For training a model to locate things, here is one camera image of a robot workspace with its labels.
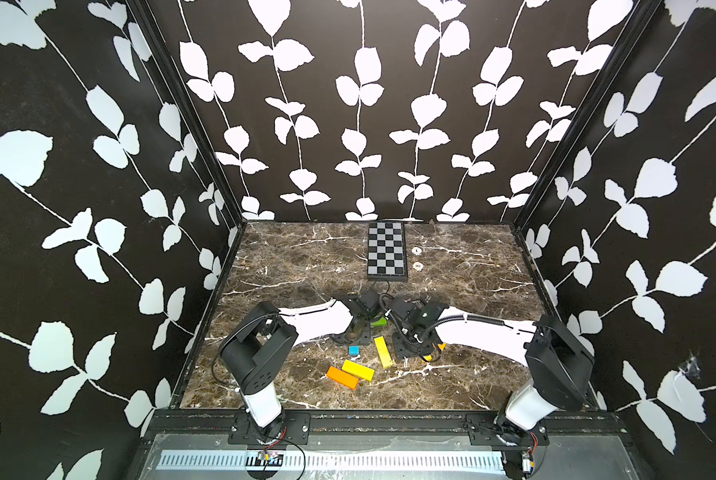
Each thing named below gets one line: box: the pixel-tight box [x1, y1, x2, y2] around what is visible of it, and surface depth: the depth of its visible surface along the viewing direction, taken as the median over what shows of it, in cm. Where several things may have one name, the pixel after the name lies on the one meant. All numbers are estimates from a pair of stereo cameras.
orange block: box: [326, 366, 359, 390], surface depth 84 cm
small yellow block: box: [374, 336, 393, 369], surface depth 88 cm
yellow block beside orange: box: [342, 359, 375, 382], surface depth 86 cm
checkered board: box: [367, 221, 408, 282], surface depth 110 cm
